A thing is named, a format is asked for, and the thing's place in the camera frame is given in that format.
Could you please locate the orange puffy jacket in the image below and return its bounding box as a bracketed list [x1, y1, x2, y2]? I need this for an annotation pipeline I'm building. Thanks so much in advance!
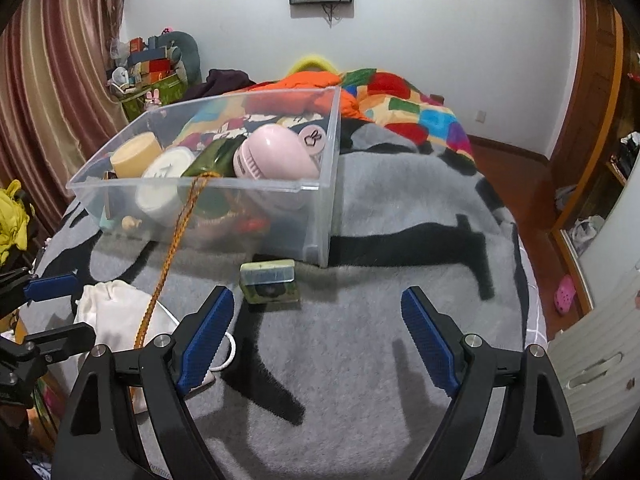
[247, 71, 373, 121]

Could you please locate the grey-green plush cushion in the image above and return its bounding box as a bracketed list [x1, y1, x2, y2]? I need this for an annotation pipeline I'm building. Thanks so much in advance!
[155, 31, 203, 86]

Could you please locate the clear plastic storage box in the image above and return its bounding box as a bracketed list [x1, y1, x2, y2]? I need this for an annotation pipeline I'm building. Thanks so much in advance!
[66, 86, 343, 268]

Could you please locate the grey blanket with black pattern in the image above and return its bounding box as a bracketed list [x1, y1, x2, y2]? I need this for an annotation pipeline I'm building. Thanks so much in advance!
[30, 120, 531, 480]

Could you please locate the white grid bedsheet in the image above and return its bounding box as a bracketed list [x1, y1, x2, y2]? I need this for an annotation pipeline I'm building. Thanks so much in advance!
[520, 245, 551, 346]

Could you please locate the pink clog shoe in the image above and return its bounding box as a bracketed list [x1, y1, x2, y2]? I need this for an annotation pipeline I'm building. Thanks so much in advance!
[555, 274, 576, 315]

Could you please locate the yellow foam ring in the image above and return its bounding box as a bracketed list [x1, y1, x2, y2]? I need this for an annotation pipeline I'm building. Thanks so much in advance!
[291, 52, 341, 75]

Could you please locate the white cord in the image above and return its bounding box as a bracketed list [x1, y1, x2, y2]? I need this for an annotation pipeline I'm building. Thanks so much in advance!
[165, 310, 237, 372]

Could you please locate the dark purple clothing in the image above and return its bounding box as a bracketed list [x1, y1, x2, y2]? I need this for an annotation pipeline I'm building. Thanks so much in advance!
[182, 67, 258, 103]

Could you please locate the tan cylinder container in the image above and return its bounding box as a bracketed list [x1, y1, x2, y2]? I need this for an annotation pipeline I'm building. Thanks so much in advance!
[110, 131, 165, 178]

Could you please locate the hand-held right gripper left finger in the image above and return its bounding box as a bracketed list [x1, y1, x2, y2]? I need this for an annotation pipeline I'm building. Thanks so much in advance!
[52, 285, 235, 480]

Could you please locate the wooden wardrobe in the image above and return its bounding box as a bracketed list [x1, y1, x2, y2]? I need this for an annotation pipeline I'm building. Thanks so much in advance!
[547, 0, 640, 311]

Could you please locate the pink round ribbed case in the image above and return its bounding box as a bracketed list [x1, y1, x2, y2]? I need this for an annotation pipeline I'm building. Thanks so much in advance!
[232, 125, 321, 211]

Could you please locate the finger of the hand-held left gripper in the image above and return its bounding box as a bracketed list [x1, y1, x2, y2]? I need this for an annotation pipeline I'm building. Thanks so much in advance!
[22, 322, 97, 363]
[0, 267, 82, 311]

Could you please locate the white round jar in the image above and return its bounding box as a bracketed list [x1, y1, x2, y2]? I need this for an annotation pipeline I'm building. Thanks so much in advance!
[136, 147, 197, 226]

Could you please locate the cartoon printed pillow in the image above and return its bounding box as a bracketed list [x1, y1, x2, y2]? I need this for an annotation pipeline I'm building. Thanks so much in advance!
[190, 110, 331, 147]

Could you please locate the colourful patchwork quilt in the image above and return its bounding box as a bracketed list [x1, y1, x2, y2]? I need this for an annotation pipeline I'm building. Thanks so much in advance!
[190, 67, 473, 161]

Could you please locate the dark green bottle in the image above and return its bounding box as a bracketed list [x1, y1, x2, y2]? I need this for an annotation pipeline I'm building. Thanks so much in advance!
[181, 135, 251, 216]

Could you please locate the small pink round compact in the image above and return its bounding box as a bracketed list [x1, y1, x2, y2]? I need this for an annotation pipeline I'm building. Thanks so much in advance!
[298, 124, 327, 154]

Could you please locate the orange braided cord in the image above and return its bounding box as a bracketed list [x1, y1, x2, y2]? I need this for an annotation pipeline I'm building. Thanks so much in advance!
[134, 172, 221, 348]

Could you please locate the white cloth pouch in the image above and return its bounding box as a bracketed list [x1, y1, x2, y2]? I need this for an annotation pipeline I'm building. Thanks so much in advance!
[74, 281, 178, 361]

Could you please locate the white plastic bag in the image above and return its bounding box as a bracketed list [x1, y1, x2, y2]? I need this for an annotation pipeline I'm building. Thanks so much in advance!
[570, 215, 606, 256]

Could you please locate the striped pink curtain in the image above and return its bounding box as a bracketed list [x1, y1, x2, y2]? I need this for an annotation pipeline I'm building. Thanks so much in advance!
[0, 0, 131, 231]

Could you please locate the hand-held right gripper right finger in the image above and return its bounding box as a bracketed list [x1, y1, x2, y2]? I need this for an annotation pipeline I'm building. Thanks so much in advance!
[401, 286, 583, 480]

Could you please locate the green box with clear lid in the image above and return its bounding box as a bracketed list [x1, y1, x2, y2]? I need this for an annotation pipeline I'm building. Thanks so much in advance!
[239, 258, 301, 306]

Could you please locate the yellow cloth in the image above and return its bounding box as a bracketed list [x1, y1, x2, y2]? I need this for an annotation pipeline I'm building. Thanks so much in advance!
[0, 180, 31, 266]

